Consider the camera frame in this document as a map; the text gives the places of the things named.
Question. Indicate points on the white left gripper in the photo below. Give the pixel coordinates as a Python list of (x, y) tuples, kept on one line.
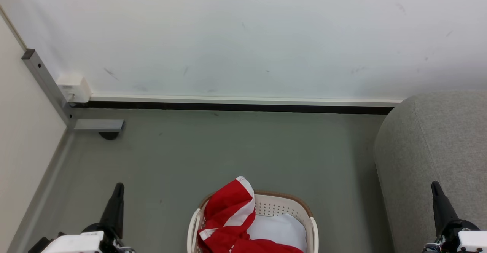
[(76, 243)]

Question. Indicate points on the white wall trim strip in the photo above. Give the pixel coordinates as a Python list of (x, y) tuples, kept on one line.
[(243, 100)]

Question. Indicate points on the black round foot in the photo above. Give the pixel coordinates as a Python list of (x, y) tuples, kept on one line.
[(109, 135)]

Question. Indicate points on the cream plastic laundry basket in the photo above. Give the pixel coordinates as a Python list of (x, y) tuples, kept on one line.
[(283, 203)]

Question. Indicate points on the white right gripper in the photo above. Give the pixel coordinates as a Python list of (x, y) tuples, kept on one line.
[(470, 239)]

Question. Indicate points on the black baseboard strip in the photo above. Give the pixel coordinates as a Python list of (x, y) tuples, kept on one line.
[(243, 107)]

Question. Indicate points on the red and white garment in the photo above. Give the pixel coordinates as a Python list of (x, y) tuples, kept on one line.
[(228, 215)]

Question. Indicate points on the white cloth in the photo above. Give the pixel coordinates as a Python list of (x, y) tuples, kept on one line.
[(281, 228)]

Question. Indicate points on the grey metal frame post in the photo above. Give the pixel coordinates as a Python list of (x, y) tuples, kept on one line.
[(43, 78)]

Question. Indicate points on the grey fabric sofa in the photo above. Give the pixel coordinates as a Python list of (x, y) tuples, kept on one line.
[(437, 142)]

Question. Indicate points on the white wall box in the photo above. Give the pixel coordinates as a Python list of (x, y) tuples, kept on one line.
[(74, 87)]

